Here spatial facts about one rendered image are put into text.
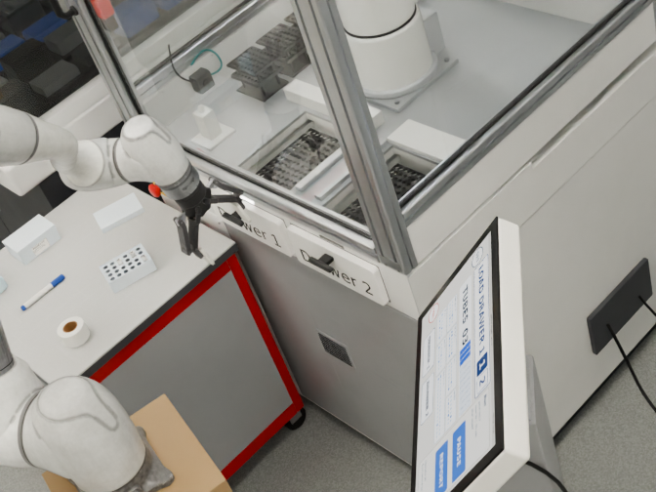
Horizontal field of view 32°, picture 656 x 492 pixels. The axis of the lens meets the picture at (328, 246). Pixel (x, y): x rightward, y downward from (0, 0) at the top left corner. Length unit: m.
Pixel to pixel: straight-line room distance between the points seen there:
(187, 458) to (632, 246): 1.36
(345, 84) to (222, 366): 1.22
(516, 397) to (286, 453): 1.69
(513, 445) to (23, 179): 1.99
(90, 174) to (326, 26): 0.73
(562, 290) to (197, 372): 0.97
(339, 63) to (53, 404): 0.82
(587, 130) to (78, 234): 1.39
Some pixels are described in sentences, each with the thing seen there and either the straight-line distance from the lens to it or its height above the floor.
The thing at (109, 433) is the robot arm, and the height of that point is 1.04.
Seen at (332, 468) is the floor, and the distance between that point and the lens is 3.35.
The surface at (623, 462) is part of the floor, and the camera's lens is 3.18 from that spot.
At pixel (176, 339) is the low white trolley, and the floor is 0.63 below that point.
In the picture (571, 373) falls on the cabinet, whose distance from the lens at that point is 3.11.
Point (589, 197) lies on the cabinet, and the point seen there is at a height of 0.69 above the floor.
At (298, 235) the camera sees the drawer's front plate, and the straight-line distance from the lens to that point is 2.62.
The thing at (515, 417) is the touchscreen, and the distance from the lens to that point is 1.79.
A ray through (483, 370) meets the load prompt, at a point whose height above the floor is 1.16.
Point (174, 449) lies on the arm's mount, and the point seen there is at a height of 0.86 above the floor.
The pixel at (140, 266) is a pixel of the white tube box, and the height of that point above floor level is 0.79.
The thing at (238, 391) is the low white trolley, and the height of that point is 0.33.
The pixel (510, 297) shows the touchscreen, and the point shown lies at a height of 1.19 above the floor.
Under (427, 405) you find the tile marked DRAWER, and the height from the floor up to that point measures 1.00.
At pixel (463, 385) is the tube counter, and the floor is 1.11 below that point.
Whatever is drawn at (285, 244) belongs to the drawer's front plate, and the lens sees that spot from 2.71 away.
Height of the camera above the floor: 2.58
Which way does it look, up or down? 40 degrees down
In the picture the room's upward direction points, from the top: 21 degrees counter-clockwise
